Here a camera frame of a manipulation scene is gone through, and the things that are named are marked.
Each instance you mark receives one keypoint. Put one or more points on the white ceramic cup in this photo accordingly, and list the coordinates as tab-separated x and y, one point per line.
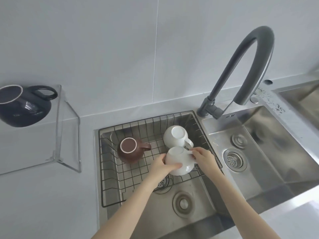
175	135
178	156

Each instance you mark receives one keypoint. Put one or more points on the stainless steel double sink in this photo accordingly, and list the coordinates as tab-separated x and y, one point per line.
274	151

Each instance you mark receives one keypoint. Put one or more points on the stainless steel side sink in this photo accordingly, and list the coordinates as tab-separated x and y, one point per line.
301	99

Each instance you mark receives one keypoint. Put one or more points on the clear acrylic stand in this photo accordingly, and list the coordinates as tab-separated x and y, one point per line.
67	136

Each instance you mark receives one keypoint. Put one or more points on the brown ceramic cup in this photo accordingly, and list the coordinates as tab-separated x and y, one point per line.
130	153

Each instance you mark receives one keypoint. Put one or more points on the ringed metal drain cover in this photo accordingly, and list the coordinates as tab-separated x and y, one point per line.
183	204

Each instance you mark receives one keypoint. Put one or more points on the person's left forearm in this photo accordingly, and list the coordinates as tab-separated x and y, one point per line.
124	211

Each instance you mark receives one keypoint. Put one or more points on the round metal sink plug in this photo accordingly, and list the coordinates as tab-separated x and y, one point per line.
239	141

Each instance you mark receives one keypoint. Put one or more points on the perforated metal drain strainer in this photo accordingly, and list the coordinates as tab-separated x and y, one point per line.
234	159

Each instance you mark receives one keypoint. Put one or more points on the round metal countertop button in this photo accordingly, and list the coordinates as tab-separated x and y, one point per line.
268	82
254	99

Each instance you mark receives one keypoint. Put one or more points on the black ceramic jug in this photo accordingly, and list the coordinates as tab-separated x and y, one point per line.
22	109

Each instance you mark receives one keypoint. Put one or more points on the grey gooseneck faucet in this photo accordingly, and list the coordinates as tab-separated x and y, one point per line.
261	59

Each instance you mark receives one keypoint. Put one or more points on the person's right thumb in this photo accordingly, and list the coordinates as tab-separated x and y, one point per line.
196	152

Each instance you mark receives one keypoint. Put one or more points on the metal basket drain strainer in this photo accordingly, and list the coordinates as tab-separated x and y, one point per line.
164	185

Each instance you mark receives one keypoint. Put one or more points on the person's right hand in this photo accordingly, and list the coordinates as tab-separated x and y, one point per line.
206	161

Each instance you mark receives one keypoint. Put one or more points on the person's left hand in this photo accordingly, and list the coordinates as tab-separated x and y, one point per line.
157	171

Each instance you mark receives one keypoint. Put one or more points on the person's right forearm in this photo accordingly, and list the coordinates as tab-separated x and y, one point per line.
234	204

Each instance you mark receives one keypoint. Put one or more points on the person's left thumb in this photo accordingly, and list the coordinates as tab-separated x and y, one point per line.
162	159

